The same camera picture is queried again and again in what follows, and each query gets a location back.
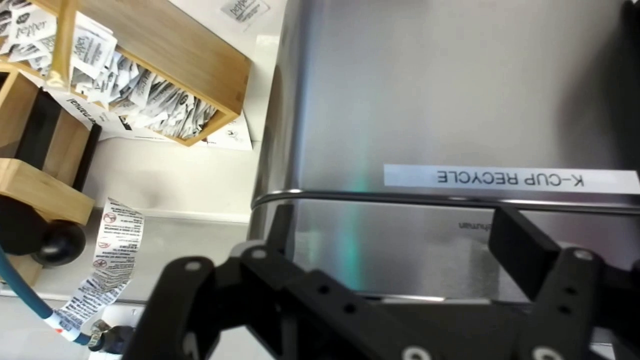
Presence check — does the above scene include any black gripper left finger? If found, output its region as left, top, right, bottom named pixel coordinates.
left=118, top=204, right=376, bottom=360

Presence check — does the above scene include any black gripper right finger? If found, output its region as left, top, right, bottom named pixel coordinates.
left=486, top=206, right=640, bottom=360

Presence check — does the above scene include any small black round cap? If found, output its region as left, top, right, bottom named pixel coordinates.
left=29, top=218, right=88, bottom=265

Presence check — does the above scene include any stainless steel pod recycle bin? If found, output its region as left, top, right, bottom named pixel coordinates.
left=248, top=0, right=640, bottom=316

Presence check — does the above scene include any wooden condiment organizer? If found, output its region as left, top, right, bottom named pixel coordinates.
left=0, top=67, right=103, bottom=287

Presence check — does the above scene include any white printed paper sheet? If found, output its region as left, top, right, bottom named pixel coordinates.
left=168, top=0, right=289, bottom=52

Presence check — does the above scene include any teal power cable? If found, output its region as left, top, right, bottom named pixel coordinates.
left=0, top=245, right=137, bottom=354

